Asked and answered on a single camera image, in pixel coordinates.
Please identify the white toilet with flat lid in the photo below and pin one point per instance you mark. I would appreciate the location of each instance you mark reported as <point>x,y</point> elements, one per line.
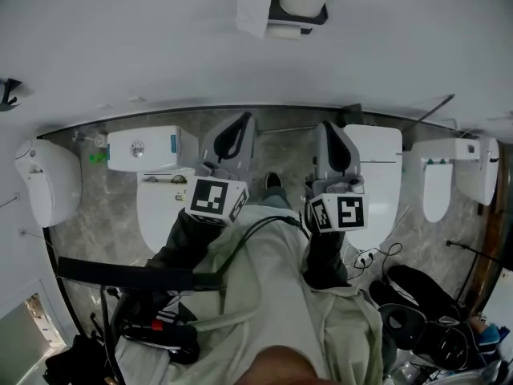
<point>378,167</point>

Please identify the black device with red button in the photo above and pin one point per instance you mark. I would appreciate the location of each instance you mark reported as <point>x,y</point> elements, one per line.
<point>164,327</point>

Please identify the person's right forearm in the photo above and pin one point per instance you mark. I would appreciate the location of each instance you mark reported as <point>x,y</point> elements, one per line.
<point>325,259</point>

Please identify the white toilet with narrow seat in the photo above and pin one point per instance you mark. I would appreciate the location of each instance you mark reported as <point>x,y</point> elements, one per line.
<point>439,175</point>

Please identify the white rounded toilet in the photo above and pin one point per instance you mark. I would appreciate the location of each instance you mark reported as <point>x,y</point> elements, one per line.
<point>48,183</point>

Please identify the black wall hook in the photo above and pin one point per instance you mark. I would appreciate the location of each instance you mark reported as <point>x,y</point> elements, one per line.
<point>9,92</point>

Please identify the white toilet with round button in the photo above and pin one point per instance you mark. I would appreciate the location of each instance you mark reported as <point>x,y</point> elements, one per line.
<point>160,183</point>

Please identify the person's pale green garment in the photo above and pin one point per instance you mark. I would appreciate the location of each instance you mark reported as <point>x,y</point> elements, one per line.
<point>272,295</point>

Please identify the black thin stand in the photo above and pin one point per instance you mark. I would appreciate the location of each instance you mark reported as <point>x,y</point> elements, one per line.
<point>473,251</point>

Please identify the person's face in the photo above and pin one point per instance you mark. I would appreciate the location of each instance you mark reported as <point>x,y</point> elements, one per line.
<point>288,367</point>

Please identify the person's grey trouser leg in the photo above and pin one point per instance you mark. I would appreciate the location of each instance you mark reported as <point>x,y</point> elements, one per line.
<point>276,199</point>

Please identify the grey metal rod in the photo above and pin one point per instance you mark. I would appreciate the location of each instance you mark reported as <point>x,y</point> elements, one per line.
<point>431,112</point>

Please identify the person's left forearm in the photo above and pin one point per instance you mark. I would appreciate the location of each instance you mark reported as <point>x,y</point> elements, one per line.
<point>188,239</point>

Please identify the black bag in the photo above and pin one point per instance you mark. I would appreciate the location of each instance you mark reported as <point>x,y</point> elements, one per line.
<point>76,361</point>

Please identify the black backpack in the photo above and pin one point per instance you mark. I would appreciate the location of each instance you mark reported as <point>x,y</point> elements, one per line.
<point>425,307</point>

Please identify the small white paper roll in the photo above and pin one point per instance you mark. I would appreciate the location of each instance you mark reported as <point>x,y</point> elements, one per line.
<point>282,33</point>

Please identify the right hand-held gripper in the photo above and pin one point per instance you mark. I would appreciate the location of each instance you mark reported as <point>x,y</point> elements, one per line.
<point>340,209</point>

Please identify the chrome water valve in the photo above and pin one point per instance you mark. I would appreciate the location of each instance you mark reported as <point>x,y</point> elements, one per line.
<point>82,136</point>

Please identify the brown wooden door frame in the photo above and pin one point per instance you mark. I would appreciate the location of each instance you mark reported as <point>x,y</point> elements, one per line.
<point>495,235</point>

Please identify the blue cloth item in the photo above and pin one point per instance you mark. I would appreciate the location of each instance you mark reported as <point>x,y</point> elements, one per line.
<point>489,335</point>

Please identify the white hanging paper sheet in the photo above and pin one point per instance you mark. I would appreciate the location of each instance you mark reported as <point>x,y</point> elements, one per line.
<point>251,12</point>

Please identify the person's shoe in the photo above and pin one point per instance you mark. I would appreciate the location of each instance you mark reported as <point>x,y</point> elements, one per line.
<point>273,180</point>

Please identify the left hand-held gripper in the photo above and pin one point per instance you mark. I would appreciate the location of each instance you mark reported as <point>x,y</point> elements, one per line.
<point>212,199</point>

